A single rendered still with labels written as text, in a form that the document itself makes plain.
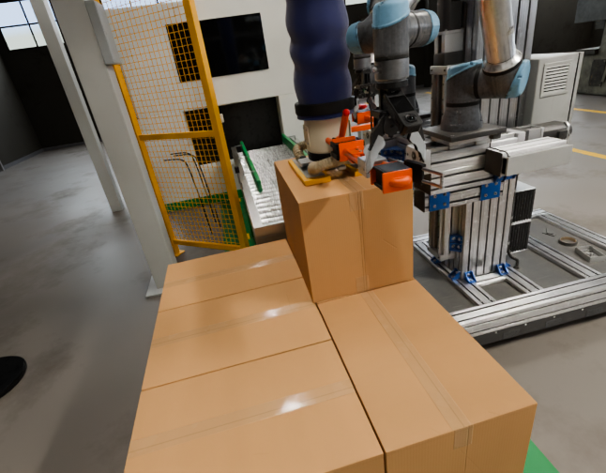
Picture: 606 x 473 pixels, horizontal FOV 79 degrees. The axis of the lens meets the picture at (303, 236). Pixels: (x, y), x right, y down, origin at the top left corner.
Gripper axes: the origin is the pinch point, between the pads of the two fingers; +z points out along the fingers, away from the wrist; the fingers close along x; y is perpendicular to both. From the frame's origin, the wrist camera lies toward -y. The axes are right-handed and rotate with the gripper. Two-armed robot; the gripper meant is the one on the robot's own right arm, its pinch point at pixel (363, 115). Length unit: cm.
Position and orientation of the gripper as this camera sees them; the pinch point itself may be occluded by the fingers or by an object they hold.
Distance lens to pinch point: 184.6
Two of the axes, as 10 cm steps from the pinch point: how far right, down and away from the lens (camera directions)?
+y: 2.1, 3.9, -9.0
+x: 9.7, -2.0, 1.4
